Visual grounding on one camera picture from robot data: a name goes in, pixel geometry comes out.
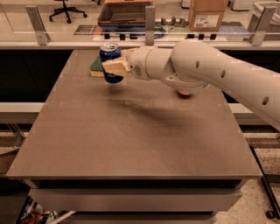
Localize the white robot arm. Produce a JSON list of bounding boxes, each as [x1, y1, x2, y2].
[[102, 39, 280, 130]]

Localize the grey tray bin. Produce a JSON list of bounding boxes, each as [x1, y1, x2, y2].
[[97, 0, 153, 25]]

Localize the orange fruit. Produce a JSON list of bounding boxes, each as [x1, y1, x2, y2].
[[178, 90, 192, 96]]

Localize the right metal glass bracket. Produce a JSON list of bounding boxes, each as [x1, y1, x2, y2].
[[248, 6, 277, 46]]

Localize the black office chair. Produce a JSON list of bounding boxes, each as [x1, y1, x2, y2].
[[49, 0, 88, 24]]

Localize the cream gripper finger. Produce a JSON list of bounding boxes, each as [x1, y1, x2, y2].
[[121, 48, 137, 58], [101, 57, 130, 77]]

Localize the blue pepsi can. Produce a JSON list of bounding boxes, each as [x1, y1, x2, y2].
[[99, 42, 123, 84]]

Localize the cardboard box with label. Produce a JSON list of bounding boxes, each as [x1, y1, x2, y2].
[[188, 0, 228, 32]]

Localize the colourful snack bag bin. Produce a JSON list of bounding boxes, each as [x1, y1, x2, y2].
[[16, 195, 60, 224]]

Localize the middle metal glass bracket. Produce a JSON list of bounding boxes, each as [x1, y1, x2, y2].
[[145, 5, 155, 46]]

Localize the left metal glass bracket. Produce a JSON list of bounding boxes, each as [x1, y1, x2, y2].
[[25, 5, 50, 46]]

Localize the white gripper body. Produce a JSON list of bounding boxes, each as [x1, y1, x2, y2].
[[128, 46, 153, 81]]

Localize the metal glass bracket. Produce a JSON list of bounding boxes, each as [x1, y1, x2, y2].
[[25, 5, 50, 46], [145, 5, 155, 46], [248, 6, 277, 46]]

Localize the green yellow sponge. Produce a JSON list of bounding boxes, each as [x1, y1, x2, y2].
[[90, 56, 104, 77]]

